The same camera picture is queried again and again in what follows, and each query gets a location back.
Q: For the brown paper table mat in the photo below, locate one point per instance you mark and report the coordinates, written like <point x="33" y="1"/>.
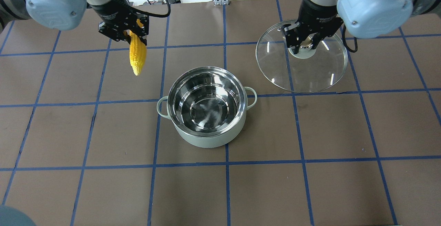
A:
<point x="82" y="144"/>

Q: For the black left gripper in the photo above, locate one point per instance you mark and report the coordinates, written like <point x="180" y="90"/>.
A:
<point x="109" y="13"/>

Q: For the glass pot lid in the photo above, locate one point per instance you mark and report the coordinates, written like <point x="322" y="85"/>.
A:
<point x="309" y="71"/>

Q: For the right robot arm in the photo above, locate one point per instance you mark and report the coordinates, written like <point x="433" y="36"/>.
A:
<point x="363" y="19"/>

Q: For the pale green steel pot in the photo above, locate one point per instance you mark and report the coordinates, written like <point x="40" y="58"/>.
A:
<point x="207" y="106"/>

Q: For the yellow corn cob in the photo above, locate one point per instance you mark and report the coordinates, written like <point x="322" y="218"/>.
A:
<point x="137" y="53"/>

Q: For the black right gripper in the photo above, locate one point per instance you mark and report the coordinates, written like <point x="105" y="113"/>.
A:
<point x="318" y="13"/>

